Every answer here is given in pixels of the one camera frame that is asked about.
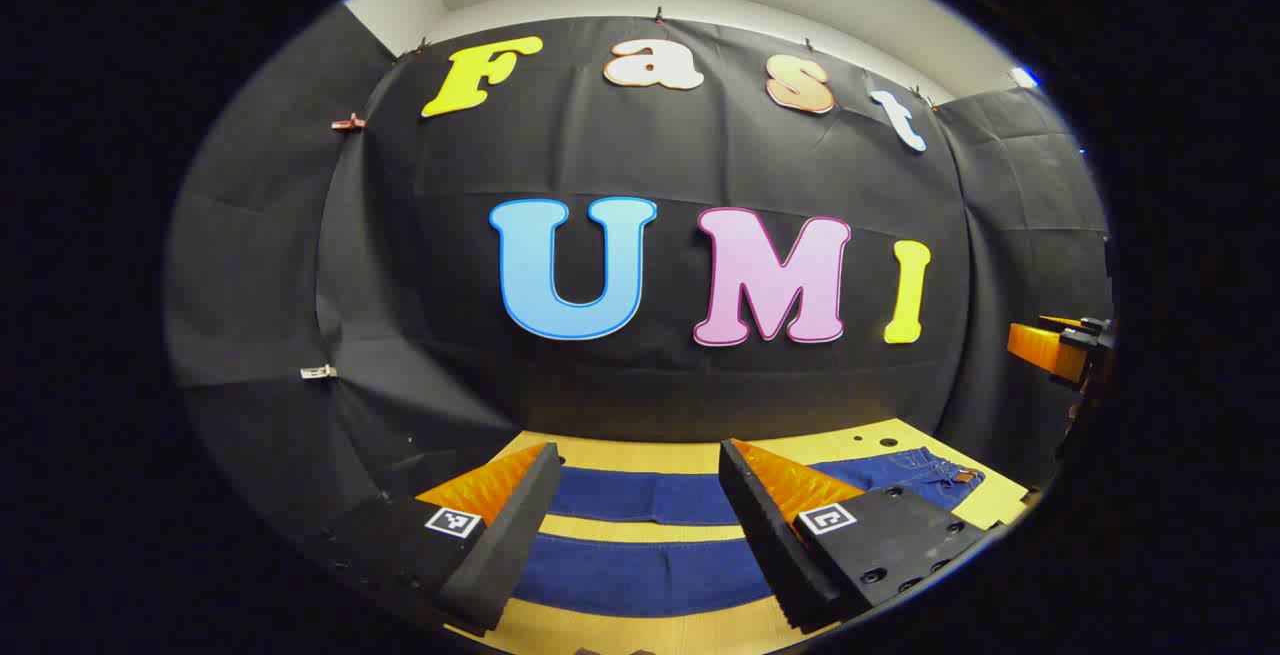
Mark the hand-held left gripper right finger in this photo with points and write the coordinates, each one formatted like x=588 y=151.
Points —
x=775 y=545

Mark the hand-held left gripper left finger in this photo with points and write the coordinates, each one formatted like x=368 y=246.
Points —
x=505 y=545

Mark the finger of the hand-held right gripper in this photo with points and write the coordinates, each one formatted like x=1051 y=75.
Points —
x=1045 y=347

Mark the blue denim jeans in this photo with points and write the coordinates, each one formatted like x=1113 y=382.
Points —
x=640 y=575

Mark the white metal clip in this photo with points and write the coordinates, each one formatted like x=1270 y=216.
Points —
x=318 y=372

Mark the black backdrop cloth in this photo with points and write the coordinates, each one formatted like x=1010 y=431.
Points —
x=600 y=155

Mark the red clip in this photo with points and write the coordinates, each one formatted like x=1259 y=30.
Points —
x=348 y=122

